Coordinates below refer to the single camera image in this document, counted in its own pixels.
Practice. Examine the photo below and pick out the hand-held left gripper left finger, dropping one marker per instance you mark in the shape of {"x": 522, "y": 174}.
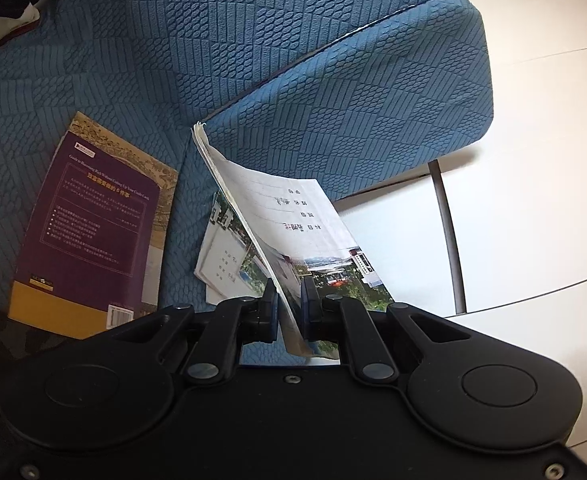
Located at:
{"x": 272, "y": 310}

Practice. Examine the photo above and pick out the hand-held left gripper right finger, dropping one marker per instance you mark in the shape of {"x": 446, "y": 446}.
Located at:
{"x": 307, "y": 307}

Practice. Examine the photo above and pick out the purple cover book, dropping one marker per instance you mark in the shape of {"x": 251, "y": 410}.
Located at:
{"x": 88, "y": 220}

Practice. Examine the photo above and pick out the dark metal armrest tube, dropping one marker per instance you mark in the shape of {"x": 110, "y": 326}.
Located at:
{"x": 447, "y": 220}

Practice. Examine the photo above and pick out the blue textured chair cover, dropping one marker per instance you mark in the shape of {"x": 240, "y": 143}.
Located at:
{"x": 223, "y": 35}

